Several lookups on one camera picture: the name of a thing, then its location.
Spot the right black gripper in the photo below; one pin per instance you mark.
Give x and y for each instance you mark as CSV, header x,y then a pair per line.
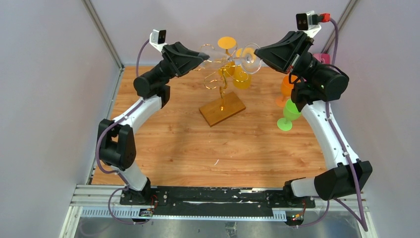
x,y
286,55

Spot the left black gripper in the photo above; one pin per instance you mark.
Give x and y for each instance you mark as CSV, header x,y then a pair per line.
x,y
180,61

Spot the orange wine glass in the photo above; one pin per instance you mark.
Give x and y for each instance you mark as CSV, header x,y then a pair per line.
x,y
286,89

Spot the clear wine glass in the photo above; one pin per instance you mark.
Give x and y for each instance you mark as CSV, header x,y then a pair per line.
x,y
218,58

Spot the yellow wine glass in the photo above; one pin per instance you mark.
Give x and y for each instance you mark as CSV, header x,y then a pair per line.
x,y
242,77
229,44

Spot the gold wire glass rack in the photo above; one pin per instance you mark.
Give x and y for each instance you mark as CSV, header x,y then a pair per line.
x,y
226,106

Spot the green wine glass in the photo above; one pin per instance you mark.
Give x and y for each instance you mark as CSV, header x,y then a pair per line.
x,y
290,113

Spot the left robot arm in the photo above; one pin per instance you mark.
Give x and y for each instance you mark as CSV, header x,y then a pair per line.
x,y
115,150

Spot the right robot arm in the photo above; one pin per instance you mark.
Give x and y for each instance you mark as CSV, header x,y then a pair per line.
x,y
318,84

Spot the pink camouflage cloth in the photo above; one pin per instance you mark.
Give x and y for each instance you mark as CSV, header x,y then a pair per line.
x,y
324,58

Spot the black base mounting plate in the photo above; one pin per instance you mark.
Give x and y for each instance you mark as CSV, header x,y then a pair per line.
x,y
216,202

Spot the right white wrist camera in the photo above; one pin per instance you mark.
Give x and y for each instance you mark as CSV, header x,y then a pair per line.
x,y
309,23

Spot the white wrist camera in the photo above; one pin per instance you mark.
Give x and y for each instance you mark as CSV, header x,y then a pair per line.
x,y
309,23
158,39

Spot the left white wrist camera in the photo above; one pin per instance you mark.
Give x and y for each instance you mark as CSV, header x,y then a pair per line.
x,y
158,39

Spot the aluminium frame rail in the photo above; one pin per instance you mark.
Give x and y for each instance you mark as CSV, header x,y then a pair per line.
x,y
90,201

